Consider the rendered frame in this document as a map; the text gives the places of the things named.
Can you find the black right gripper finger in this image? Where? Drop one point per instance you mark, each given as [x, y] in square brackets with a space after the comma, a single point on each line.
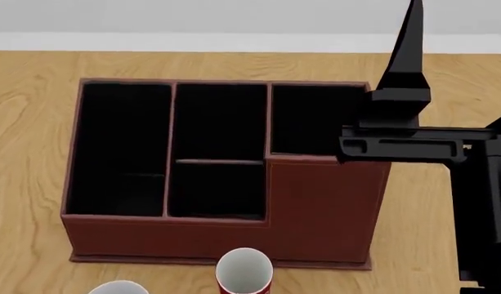
[405, 92]

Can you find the brown leather desk caddy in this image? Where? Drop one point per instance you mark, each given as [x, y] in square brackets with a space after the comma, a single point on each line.
[315, 214]

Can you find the red mug white inside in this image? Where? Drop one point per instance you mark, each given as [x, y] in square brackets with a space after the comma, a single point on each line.
[244, 269]

